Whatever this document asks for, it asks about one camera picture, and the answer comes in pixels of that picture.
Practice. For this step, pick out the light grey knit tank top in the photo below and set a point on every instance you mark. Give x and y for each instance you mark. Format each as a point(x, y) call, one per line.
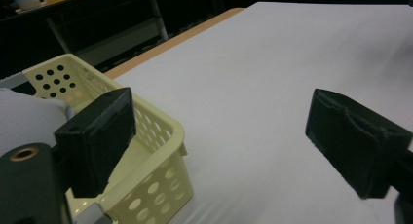
point(26, 120)

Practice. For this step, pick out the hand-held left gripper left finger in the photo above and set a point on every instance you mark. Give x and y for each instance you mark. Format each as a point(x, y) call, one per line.
point(94, 142)

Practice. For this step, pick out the white table mat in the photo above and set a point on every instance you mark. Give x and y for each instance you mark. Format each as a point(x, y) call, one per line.
point(246, 87)

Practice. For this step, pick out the grey metal desk frame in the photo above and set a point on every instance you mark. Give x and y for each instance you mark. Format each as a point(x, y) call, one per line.
point(123, 39)

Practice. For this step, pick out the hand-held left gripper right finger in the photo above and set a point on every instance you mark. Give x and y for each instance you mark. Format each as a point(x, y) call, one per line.
point(350, 142)

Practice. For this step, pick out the pale yellow perforated plastic basket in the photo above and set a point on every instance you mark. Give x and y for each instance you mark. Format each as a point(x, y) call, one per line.
point(156, 191)

